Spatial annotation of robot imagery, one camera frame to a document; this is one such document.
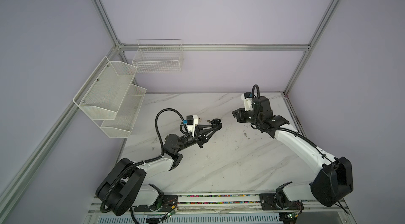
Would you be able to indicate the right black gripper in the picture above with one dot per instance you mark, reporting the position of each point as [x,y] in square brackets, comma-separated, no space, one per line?
[248,115]

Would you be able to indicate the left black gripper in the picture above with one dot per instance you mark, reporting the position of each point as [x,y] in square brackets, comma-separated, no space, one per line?
[202,133]

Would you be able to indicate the black round earbud charging case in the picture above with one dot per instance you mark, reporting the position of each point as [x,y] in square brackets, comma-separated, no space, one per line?
[216,123]

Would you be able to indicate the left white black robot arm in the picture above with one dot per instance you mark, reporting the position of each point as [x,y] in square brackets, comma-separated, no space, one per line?
[125,185]

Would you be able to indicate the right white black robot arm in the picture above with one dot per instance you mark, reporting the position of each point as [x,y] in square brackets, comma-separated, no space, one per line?
[332,177]

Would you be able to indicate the lower white mesh shelf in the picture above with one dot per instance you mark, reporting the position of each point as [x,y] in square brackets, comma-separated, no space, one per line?
[122,126]

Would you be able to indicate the white mesh shelf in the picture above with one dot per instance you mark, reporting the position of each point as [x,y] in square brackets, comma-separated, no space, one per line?
[101,97]
[122,126]

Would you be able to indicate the upper white mesh shelf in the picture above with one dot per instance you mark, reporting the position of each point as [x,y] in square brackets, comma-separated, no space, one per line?
[101,97]

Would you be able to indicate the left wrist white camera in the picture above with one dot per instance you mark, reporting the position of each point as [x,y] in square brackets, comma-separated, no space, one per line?
[190,124]

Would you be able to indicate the wrist white camera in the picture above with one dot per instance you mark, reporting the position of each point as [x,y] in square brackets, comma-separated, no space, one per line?
[190,124]
[247,100]

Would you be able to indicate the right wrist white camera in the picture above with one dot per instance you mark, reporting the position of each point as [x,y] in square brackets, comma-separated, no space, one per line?
[247,100]

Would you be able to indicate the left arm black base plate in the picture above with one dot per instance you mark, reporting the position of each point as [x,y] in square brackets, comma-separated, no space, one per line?
[164,203]

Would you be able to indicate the white wire basket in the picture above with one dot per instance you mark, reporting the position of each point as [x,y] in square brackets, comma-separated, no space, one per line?
[159,56]

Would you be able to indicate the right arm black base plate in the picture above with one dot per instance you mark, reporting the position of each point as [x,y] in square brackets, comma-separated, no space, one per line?
[276,201]

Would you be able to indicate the aluminium front rail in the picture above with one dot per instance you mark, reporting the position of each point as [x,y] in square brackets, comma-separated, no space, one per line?
[237,202]

